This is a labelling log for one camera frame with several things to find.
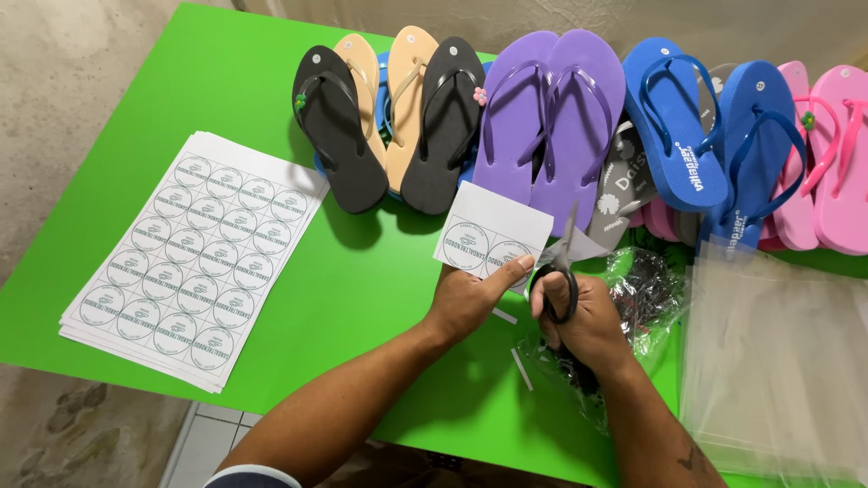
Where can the clear bag of black items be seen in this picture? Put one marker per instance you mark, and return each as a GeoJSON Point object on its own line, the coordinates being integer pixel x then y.
{"type": "Point", "coordinates": [644, 291]}

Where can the person's left hand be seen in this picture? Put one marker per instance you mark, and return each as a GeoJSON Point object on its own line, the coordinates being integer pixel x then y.
{"type": "Point", "coordinates": [461, 301]}

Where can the beige flip-flop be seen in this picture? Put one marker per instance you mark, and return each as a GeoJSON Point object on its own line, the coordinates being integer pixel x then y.
{"type": "Point", "coordinates": [359, 68]}
{"type": "Point", "coordinates": [407, 135]}

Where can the purple flip-flop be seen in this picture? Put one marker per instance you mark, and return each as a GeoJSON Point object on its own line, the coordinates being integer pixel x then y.
{"type": "Point", "coordinates": [583, 135]}
{"type": "Point", "coordinates": [505, 156]}

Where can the person's right hand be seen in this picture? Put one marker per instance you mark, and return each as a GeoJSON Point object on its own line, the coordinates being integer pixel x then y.
{"type": "Point", "coordinates": [590, 325]}

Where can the cut white label sheet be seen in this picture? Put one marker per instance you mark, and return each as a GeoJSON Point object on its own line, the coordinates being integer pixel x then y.
{"type": "Point", "coordinates": [492, 220]}

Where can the stack of round label sheets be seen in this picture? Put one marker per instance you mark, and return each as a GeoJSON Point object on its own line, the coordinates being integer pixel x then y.
{"type": "Point", "coordinates": [193, 261]}

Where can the black flip-flop with pink flower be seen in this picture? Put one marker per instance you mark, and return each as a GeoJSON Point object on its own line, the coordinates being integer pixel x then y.
{"type": "Point", "coordinates": [441, 156]}

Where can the black flip-flop with green flower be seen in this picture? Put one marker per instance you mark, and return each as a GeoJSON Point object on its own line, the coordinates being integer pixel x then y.
{"type": "Point", "coordinates": [336, 142]}

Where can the pink flip-flop with green flower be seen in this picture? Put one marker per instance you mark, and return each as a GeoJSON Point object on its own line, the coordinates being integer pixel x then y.
{"type": "Point", "coordinates": [793, 203]}

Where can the person's dark shirt sleeve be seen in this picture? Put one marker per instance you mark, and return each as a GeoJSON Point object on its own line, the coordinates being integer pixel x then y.
{"type": "Point", "coordinates": [254, 478]}

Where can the long white paper strip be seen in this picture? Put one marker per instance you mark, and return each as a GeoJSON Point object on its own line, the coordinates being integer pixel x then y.
{"type": "Point", "coordinates": [521, 369]}

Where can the stack of clear plastic bags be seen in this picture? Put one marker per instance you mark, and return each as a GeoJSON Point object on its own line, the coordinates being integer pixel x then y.
{"type": "Point", "coordinates": [773, 366]}

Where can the small white paper strip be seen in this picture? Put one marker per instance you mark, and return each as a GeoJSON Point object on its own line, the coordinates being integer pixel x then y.
{"type": "Point", "coordinates": [504, 316]}

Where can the grey printed flip-flop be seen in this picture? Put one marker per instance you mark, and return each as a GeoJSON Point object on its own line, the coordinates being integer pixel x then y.
{"type": "Point", "coordinates": [620, 190]}

